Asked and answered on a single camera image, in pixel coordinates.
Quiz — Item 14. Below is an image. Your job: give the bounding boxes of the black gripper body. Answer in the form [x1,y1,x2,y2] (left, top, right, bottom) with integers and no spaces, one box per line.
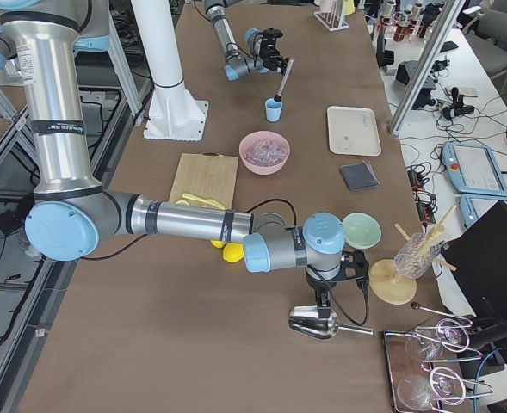
[257,28,288,72]
[306,250,369,297]

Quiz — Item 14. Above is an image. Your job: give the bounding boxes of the steel muddler black tip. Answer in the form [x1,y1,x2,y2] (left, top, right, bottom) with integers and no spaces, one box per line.
[274,58,295,102]

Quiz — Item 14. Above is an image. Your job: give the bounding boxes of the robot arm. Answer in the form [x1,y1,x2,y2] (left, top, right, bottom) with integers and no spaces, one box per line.
[0,1,369,317]
[203,0,291,81]

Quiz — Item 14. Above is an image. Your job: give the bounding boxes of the steel ice scoop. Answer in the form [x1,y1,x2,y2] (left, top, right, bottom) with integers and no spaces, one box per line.
[288,305,374,340]

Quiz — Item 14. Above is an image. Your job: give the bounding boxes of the light blue plastic cup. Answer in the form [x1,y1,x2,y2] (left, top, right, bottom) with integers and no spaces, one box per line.
[264,98,283,122]

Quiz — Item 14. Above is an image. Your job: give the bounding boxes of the pink plastic cup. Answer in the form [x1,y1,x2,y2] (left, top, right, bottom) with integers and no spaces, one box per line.
[319,0,340,13]

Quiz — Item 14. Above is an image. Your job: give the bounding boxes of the pink bowl of ice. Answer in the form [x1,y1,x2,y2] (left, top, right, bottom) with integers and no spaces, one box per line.
[238,131,290,176]

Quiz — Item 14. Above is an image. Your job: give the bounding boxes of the yellow plastic cup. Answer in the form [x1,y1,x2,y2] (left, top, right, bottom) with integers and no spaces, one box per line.
[342,0,356,15]

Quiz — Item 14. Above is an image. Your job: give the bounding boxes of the wooden mug tree stand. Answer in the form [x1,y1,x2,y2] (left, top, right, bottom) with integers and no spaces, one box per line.
[368,205,457,305]

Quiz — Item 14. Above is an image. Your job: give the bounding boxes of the green ceramic bowl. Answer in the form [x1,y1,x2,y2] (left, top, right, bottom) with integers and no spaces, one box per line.
[342,213,382,250]

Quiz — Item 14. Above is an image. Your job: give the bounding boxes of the clear textured glass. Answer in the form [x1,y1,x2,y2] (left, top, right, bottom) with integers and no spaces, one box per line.
[393,232,442,279]

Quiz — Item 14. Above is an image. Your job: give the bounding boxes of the grey folded cloth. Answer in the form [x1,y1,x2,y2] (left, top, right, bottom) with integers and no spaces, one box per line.
[339,161,380,191]

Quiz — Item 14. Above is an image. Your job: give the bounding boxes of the whole lemon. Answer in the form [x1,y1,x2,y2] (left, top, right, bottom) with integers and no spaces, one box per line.
[210,240,226,249]
[222,243,244,263]

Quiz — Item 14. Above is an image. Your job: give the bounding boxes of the cream rabbit tray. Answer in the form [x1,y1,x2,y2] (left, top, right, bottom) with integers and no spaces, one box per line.
[326,106,381,157]

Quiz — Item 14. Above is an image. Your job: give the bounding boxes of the wine glass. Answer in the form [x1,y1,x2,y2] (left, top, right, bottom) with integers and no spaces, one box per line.
[397,367,467,412]
[405,318,469,362]

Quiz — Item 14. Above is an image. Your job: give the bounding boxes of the black framed tray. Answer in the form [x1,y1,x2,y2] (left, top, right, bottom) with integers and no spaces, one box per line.
[380,328,507,413]

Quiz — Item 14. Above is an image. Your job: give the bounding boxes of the blue teach pendant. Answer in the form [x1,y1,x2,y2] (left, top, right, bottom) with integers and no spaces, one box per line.
[459,194,507,229]
[442,142,507,196]

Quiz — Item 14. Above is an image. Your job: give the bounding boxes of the wooden cutting board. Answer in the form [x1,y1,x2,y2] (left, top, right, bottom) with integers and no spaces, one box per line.
[169,153,238,209]

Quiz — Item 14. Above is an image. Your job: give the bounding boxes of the black computer monitor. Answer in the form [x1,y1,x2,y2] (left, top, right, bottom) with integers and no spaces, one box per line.
[442,201,507,319]

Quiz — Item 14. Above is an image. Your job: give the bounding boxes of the yellow plastic knife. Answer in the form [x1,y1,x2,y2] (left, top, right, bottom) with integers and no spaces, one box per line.
[181,193,226,210]

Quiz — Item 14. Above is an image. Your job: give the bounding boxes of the white wire cup rack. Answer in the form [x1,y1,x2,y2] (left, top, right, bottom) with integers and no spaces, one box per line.
[314,0,349,32]

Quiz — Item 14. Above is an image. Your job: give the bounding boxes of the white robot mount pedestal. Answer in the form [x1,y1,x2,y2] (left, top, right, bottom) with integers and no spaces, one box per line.
[132,0,208,142]

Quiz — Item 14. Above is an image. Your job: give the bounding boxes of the aluminium frame post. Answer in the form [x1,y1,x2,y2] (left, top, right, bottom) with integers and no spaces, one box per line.
[388,0,463,137]

